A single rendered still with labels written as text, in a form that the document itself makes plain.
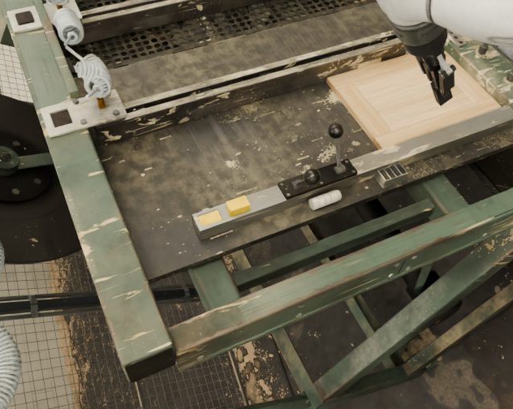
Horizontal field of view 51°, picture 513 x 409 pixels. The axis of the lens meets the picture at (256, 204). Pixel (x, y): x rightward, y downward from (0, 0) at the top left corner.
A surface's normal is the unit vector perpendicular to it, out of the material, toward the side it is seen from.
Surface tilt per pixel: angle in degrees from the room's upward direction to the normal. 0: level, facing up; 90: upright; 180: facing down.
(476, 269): 0
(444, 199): 57
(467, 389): 0
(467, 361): 0
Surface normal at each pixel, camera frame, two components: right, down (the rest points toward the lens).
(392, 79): 0.05, -0.58
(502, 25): -0.60, 0.67
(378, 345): -0.73, -0.04
